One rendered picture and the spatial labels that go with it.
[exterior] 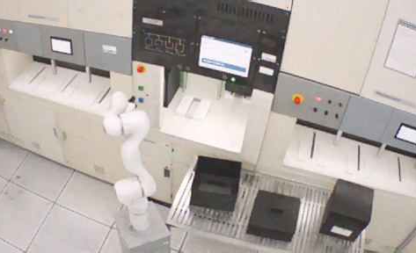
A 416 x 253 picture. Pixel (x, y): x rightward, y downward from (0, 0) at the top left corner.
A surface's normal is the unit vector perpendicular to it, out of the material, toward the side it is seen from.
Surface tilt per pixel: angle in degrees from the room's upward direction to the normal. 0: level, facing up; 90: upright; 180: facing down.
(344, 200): 0
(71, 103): 0
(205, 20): 90
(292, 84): 90
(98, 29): 90
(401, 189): 0
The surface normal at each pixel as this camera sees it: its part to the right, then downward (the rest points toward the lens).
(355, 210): 0.08, -0.73
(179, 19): -0.29, 0.64
